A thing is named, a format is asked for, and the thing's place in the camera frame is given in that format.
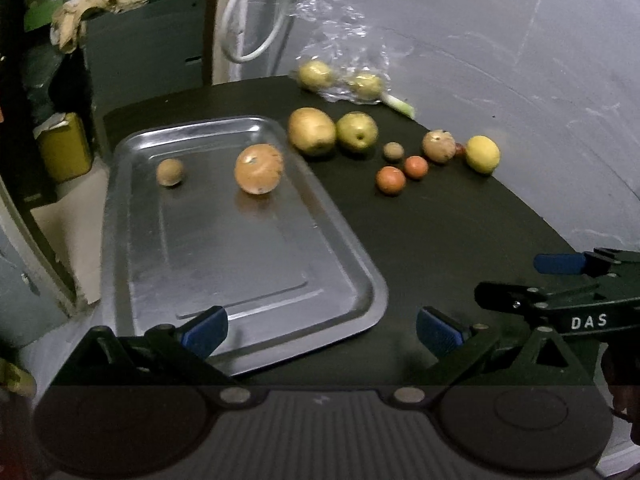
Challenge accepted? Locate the metal tray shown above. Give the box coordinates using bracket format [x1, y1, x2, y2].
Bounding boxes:
[101, 116, 388, 375]

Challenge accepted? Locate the bagged pear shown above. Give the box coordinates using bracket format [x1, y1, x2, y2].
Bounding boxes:
[298, 58, 334, 91]
[348, 72, 385, 102]

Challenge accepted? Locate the yellow lemon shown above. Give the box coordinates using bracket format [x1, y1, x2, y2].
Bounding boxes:
[465, 136, 501, 174]

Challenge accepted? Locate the pale striped melon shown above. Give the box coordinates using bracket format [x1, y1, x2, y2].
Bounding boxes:
[422, 129, 457, 164]

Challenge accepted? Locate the small red fruit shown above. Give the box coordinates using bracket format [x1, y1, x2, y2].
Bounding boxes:
[454, 143, 466, 157]

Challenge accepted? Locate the orange tangerine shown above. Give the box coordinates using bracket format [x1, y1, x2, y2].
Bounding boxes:
[404, 155, 428, 180]
[375, 166, 406, 195]

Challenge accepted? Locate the clear plastic bag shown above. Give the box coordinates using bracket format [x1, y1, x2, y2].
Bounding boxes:
[292, 0, 413, 105]

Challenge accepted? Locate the dark grey cabinet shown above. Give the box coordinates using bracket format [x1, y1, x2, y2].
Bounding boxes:
[84, 0, 206, 132]

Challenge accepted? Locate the small brown kiwi fruit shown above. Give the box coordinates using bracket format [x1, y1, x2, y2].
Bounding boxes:
[156, 158, 184, 188]

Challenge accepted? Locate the bagged pear left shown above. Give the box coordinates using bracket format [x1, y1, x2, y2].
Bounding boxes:
[298, 58, 334, 91]

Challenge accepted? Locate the green onion stalk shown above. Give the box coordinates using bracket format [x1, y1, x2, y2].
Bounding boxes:
[380, 92, 416, 119]

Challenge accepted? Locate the beige crumpled cloth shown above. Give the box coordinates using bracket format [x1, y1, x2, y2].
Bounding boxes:
[50, 0, 149, 53]

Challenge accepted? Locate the green yellow pear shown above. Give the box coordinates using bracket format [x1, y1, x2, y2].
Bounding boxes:
[336, 112, 378, 152]

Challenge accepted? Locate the bagged pear right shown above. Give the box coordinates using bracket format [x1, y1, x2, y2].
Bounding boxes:
[348, 72, 385, 102]

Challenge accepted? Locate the white hose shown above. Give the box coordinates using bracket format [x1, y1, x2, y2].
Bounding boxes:
[219, 0, 298, 64]

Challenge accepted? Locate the yellow plastic canister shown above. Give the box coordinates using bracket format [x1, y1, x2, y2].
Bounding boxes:
[34, 113, 93, 183]

